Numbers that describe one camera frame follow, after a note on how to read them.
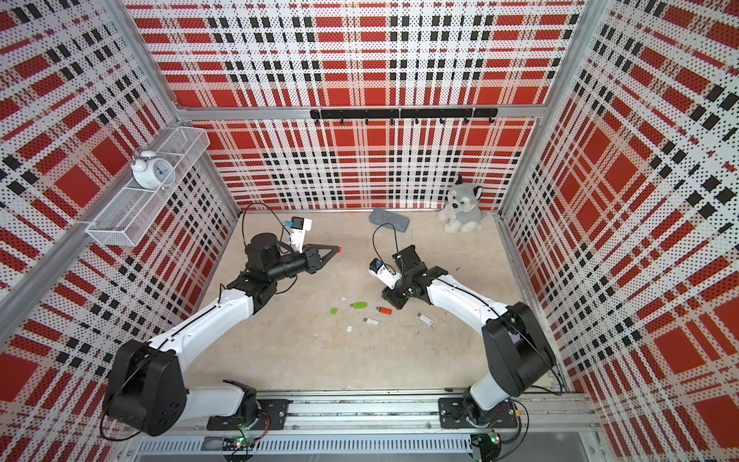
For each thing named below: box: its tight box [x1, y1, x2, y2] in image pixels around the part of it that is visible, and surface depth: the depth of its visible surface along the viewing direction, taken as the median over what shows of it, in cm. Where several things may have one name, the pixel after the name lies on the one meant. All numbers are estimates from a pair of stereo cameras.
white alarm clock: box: [130, 150, 177, 190], surface depth 72 cm
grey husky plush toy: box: [438, 175, 484, 234], surface depth 106 cm
